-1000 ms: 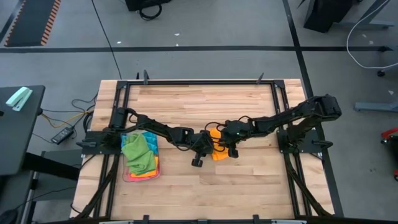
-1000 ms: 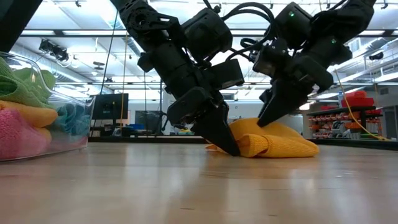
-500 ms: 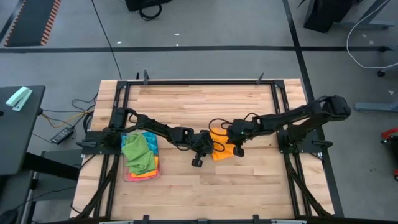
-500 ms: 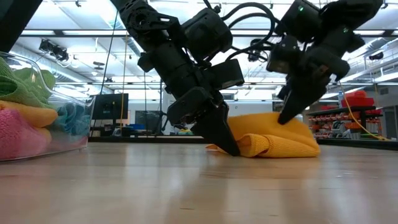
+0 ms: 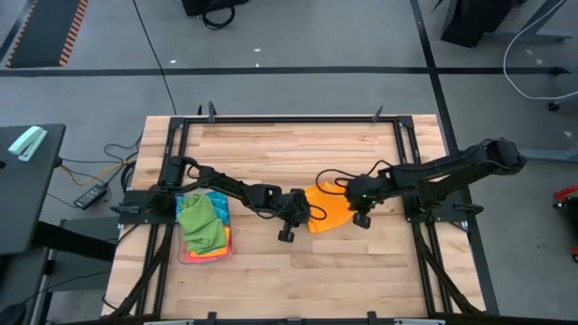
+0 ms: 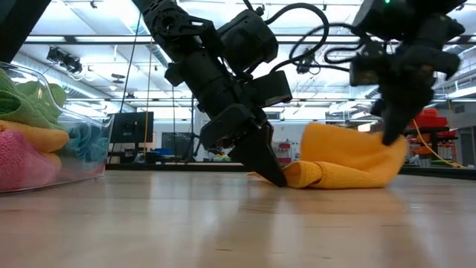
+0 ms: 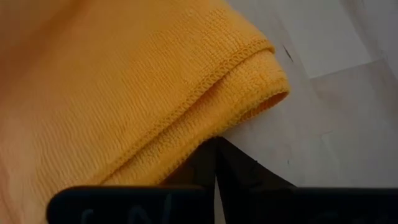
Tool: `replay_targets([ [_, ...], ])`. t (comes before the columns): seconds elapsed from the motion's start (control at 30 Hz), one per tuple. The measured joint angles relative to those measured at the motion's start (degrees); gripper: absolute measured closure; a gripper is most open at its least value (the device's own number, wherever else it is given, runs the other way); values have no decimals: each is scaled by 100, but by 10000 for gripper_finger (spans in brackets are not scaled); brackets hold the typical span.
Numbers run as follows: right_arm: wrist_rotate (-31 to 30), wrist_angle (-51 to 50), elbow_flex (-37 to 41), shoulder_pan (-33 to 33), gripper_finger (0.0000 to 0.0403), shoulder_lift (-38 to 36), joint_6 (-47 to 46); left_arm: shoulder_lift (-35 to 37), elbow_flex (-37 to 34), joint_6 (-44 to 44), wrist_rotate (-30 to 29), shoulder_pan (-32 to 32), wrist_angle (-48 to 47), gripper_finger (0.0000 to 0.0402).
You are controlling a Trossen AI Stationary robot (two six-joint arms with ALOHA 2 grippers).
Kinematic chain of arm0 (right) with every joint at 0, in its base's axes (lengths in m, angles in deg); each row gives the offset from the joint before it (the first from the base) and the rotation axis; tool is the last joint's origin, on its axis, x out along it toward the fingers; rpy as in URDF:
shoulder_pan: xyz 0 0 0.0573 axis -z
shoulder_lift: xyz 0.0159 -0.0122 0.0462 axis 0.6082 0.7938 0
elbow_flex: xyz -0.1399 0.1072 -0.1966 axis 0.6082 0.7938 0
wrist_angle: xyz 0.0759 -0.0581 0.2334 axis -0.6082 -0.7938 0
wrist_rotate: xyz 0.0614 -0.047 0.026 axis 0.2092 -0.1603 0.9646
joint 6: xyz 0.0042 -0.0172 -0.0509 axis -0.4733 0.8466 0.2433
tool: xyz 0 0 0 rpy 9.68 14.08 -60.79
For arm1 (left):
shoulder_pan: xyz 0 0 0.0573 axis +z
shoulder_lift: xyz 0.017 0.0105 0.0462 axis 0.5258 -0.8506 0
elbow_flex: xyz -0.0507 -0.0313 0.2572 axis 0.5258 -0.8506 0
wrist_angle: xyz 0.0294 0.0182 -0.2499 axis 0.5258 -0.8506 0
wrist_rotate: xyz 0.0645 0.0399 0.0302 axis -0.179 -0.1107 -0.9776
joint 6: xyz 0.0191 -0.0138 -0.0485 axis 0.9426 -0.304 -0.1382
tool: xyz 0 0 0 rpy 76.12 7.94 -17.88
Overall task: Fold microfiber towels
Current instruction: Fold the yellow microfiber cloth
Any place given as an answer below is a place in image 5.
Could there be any orange microfiber towel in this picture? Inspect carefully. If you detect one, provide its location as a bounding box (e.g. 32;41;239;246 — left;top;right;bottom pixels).
303;181;358;235
191;225;232;259

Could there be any pink microfiber towel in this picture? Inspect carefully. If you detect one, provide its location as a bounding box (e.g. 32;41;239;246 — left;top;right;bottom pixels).
179;243;235;265

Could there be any clear plastic bin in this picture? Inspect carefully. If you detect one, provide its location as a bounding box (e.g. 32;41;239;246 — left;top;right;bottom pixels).
174;189;235;266

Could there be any grey desk foot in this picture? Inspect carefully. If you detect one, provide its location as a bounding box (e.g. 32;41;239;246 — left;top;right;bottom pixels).
523;147;578;163

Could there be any red cart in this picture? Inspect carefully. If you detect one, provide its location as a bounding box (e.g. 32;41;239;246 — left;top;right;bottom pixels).
553;184;578;264

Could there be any black power adapter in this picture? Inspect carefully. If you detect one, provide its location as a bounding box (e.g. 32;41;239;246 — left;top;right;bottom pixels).
73;183;108;211

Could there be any black cabinet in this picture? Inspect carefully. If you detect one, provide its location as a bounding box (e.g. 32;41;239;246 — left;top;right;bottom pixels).
440;0;527;49

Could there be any black box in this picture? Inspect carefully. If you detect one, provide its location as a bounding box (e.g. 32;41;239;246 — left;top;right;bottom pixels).
182;0;250;18

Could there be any black table crossbeam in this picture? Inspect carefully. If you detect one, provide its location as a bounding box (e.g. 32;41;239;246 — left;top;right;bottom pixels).
33;219;117;263

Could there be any black side table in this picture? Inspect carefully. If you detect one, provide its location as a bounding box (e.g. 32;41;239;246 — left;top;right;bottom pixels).
0;124;67;256

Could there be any mint green stapler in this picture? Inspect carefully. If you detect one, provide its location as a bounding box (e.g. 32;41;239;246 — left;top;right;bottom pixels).
7;125;49;163

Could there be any black orange-edged floor mat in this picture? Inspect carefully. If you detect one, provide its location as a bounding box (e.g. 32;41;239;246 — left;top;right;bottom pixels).
4;0;90;70

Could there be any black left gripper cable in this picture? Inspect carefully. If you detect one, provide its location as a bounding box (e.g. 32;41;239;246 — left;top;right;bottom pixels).
306;203;328;222

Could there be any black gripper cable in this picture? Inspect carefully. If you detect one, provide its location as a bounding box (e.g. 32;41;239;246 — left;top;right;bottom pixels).
314;159;394;196
306;203;328;222

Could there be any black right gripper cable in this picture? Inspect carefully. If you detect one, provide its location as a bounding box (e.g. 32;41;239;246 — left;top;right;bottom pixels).
314;159;394;196

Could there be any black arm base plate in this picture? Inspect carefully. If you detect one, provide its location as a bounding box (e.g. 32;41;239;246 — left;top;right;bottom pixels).
401;187;485;223
117;189;184;226

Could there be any yellow cable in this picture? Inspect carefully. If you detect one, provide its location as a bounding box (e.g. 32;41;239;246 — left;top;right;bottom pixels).
58;157;138;187

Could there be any white floor cable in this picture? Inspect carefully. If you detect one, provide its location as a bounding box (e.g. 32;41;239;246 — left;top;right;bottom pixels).
502;0;578;101

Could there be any black coiled cable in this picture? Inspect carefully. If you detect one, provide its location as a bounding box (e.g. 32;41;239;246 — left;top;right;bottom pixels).
200;4;237;31

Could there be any thin black floor cable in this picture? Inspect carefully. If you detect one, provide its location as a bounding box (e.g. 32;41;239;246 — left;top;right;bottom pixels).
132;0;178;116

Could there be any grey desk frame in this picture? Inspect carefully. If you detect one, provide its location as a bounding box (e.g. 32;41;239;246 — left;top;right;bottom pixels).
491;0;574;42

